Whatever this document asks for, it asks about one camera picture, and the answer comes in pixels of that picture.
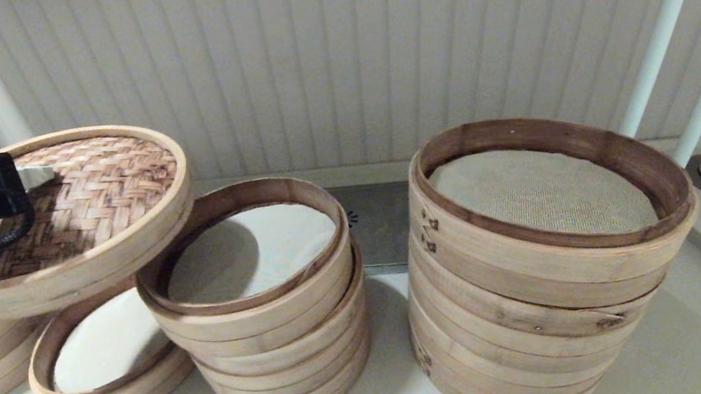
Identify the woven bamboo steamer lid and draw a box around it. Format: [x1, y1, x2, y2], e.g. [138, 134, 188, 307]
[0, 112, 209, 321]

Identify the white round steamer liner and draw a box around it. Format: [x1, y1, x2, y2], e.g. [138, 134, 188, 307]
[41, 284, 177, 394]
[156, 197, 345, 310]

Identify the tan mesh steamer liner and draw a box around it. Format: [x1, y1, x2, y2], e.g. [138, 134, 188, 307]
[425, 127, 661, 261]

